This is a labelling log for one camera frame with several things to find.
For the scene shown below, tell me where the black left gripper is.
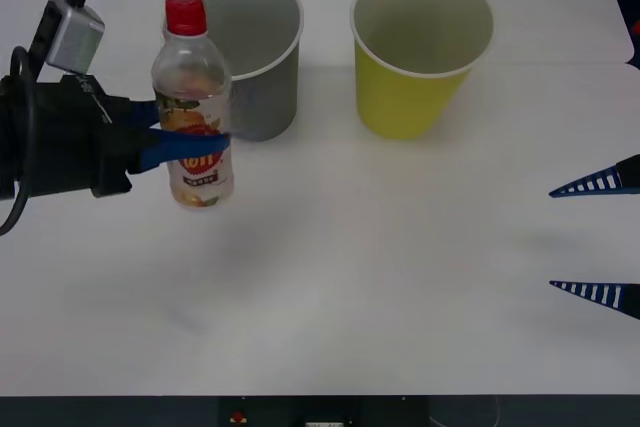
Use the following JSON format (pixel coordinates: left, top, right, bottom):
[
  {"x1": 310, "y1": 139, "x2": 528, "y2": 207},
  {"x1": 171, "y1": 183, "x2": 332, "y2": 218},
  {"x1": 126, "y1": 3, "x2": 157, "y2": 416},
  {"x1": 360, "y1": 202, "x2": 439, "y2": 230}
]
[{"x1": 0, "y1": 73, "x2": 233, "y2": 201}]

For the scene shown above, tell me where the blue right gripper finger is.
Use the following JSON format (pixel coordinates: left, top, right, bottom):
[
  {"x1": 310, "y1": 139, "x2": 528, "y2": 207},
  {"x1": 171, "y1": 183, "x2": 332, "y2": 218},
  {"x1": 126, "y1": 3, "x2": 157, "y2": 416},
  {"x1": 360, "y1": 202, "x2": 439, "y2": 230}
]
[
  {"x1": 548, "y1": 279, "x2": 640, "y2": 321},
  {"x1": 548, "y1": 152, "x2": 640, "y2": 199}
]

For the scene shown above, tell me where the clear bottle with red cap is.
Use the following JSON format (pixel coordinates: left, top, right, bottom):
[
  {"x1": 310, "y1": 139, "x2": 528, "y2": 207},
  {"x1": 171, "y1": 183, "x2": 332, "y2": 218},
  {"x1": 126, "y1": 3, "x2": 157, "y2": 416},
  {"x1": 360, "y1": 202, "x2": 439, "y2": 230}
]
[{"x1": 150, "y1": 0, "x2": 236, "y2": 211}]

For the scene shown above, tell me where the grey plastic waste bin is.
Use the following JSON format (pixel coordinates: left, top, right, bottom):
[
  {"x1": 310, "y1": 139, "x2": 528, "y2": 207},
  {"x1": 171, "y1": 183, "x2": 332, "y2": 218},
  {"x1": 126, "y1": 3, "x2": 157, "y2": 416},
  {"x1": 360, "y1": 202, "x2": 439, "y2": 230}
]
[{"x1": 183, "y1": 0, "x2": 305, "y2": 143}]

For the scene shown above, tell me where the yellow-green plastic waste bin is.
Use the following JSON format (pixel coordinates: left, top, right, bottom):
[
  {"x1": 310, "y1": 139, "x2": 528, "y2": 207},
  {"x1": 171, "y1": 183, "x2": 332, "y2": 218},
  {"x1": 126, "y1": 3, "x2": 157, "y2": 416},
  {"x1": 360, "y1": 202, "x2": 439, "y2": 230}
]
[{"x1": 349, "y1": 0, "x2": 496, "y2": 141}]

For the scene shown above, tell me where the black robot torso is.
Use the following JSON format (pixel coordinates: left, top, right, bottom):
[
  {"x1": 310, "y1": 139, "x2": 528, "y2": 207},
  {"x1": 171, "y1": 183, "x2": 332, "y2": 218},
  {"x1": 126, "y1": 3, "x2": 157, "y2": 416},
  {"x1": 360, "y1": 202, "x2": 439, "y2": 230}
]
[{"x1": 0, "y1": 394, "x2": 640, "y2": 427}]

